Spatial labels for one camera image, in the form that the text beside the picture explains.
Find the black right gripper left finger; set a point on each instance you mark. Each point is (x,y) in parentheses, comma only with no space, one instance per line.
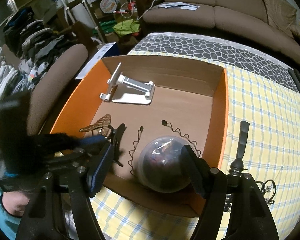
(99,166)

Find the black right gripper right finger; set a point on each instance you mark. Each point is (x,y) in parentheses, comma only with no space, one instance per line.
(207,181)

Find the gold metal hair claw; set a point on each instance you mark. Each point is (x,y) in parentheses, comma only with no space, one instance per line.
(101,126)

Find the clear round plastic container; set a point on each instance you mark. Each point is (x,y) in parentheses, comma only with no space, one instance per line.
(159,165)

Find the black plastic hair claw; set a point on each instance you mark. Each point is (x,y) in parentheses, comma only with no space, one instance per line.
(115,137)

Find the person's left hand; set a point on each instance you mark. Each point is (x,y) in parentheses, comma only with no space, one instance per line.
(15,202)

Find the black hair brush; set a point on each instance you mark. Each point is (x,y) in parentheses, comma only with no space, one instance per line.
(236,167)

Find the yellow plaid table cloth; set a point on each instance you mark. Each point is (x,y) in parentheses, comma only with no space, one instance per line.
(273,152)

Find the white phone stand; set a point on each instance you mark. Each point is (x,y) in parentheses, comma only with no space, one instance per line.
(122,89)

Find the orange cardboard box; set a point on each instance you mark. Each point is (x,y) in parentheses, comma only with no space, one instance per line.
(190,95)

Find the brown chair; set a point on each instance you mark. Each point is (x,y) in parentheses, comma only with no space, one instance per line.
(50,87)

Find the grey stone pattern table mat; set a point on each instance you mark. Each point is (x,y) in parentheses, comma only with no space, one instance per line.
(214,49)

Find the brown sofa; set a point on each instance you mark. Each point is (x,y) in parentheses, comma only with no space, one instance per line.
(267,25)

